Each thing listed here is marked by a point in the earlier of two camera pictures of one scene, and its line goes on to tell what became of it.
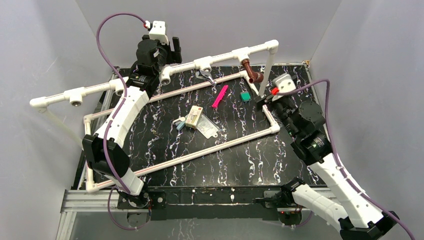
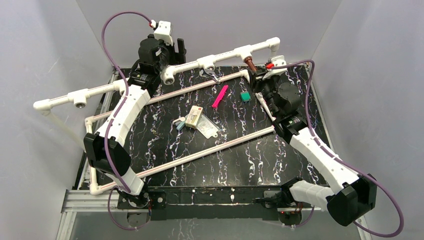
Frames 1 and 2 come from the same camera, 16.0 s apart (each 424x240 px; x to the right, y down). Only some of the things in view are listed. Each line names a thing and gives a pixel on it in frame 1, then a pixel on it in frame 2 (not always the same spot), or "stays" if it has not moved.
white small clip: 181,119 stays
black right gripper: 259,102 -> 256,84
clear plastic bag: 207,128 stays
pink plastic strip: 220,96 stays
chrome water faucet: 203,74 -> 210,72
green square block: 245,96 stays
